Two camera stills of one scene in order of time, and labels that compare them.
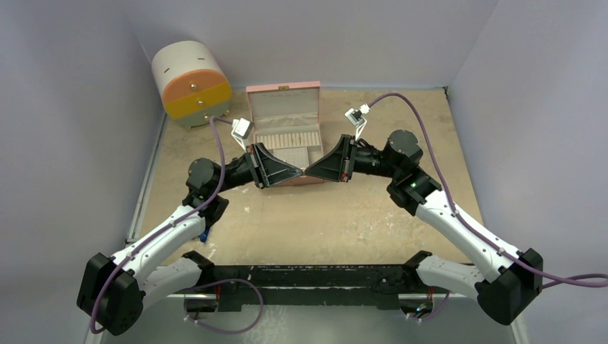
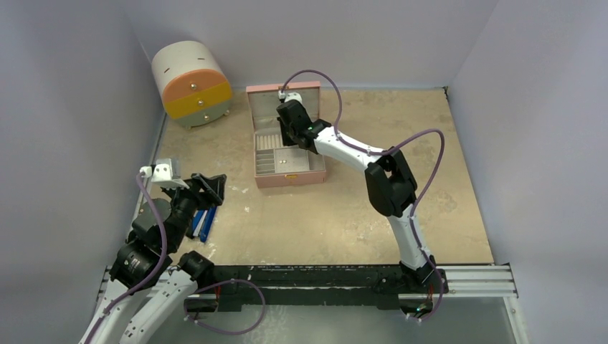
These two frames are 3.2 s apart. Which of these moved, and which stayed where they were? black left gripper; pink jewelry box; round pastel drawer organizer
Moved: black left gripper
Stayed: pink jewelry box; round pastel drawer organizer
